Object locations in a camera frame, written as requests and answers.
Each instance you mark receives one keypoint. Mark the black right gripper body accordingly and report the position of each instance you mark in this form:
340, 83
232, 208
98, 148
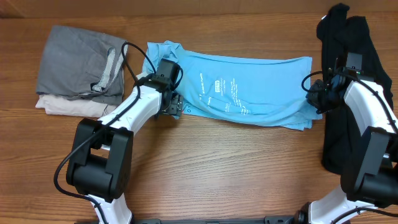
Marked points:
324, 97

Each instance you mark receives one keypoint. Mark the beige folded garment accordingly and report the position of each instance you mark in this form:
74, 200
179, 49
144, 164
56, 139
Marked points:
57, 105

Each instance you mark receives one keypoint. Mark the light blue t-shirt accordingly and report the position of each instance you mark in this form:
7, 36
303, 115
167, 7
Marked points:
262, 92

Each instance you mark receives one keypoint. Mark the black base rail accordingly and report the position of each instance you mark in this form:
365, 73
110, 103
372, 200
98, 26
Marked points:
266, 220

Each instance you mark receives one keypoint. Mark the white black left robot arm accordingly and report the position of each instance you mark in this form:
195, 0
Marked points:
100, 164

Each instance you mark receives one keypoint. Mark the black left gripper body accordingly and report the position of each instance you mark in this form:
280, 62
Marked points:
175, 104

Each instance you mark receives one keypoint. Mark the grey folded shorts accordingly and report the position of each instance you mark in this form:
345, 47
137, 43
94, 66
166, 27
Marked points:
80, 64

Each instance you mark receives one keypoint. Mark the black garment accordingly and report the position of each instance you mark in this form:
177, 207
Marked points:
340, 34

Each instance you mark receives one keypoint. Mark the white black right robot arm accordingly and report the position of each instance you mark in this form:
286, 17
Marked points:
369, 179

